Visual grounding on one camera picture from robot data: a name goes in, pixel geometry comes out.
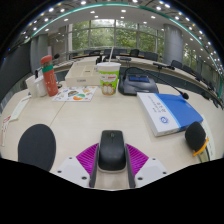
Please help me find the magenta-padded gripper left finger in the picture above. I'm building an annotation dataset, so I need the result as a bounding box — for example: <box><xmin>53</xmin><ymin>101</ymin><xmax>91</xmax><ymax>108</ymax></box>
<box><xmin>53</xmin><ymin>142</ymin><xmax>100</xmax><ymax>189</ymax></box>

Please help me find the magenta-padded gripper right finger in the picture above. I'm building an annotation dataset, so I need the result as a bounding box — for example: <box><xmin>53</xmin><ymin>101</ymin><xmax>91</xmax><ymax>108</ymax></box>
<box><xmin>124</xmin><ymin>143</ymin><xmax>168</xmax><ymax>189</ymax></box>

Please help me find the black computer mouse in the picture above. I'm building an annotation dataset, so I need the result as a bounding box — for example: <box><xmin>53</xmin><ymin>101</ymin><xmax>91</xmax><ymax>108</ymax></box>
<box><xmin>97</xmin><ymin>129</ymin><xmax>128</xmax><ymax>173</ymax></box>

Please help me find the black mouse pad with wrist rest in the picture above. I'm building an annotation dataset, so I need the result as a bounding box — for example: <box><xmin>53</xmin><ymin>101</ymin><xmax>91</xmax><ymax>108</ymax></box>
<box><xmin>17</xmin><ymin>123</ymin><xmax>57</xmax><ymax>172</ymax></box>

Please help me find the blue and white book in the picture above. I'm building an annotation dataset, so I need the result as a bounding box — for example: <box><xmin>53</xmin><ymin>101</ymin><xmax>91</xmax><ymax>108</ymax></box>
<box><xmin>136</xmin><ymin>92</ymin><xmax>204</xmax><ymax>138</ymax></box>

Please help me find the colourful sticker sheet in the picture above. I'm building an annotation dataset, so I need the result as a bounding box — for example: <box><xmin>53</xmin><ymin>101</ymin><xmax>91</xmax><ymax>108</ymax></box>
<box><xmin>52</xmin><ymin>85</ymin><xmax>98</xmax><ymax>102</ymax></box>

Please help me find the black gooseneck conference microphone unit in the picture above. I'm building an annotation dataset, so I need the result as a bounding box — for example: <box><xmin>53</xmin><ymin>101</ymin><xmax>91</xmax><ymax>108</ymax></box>
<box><xmin>117</xmin><ymin>66</ymin><xmax>190</xmax><ymax>100</ymax></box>

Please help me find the white printed paper sheet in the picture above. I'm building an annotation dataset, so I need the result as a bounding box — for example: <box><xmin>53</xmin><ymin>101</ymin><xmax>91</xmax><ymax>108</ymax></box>
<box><xmin>199</xmin><ymin>114</ymin><xmax>217</xmax><ymax>161</ymax></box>

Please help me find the green and white paper cup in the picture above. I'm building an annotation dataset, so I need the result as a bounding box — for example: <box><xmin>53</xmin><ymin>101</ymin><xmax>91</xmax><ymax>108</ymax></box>
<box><xmin>96</xmin><ymin>46</ymin><xmax>122</xmax><ymax>97</ymax></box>

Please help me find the cream cardboard box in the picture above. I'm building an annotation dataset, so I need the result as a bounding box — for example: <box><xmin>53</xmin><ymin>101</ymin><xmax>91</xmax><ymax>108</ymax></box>
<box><xmin>64</xmin><ymin>63</ymin><xmax>102</xmax><ymax>88</ymax></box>

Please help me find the white text document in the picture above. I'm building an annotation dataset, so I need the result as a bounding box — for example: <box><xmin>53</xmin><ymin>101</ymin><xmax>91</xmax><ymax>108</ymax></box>
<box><xmin>9</xmin><ymin>94</ymin><xmax>32</xmax><ymax>123</ymax></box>

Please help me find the white lidded mug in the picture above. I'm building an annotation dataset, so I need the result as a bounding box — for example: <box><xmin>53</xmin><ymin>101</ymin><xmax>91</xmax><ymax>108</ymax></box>
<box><xmin>34</xmin><ymin>74</ymin><xmax>48</xmax><ymax>98</ymax></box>

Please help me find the red bottle with green band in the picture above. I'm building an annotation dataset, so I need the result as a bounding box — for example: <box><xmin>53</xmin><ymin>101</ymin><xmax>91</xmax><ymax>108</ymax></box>
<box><xmin>40</xmin><ymin>54</ymin><xmax>60</xmax><ymax>98</ymax></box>

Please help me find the plain white paper cup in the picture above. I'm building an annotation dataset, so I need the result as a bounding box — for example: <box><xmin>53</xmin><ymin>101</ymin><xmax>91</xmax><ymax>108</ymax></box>
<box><xmin>25</xmin><ymin>75</ymin><xmax>38</xmax><ymax>98</ymax></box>

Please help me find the long curved conference desk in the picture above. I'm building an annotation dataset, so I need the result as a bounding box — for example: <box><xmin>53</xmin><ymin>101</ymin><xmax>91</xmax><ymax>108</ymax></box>
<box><xmin>53</xmin><ymin>55</ymin><xmax>223</xmax><ymax>101</ymax></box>

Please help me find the group of dark office chairs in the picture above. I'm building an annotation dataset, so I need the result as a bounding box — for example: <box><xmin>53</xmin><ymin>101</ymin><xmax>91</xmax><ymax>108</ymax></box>
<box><xmin>69</xmin><ymin>48</ymin><xmax>221</xmax><ymax>101</ymax></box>

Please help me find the group of ceiling lights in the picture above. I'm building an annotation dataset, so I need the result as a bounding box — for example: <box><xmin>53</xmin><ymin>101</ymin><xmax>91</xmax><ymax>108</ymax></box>
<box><xmin>19</xmin><ymin>0</ymin><xmax>224</xmax><ymax>74</ymax></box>

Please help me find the black handheld microphone orange ring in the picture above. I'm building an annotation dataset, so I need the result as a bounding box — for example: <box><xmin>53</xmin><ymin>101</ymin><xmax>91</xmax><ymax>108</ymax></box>
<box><xmin>184</xmin><ymin>121</ymin><xmax>213</xmax><ymax>164</ymax></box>

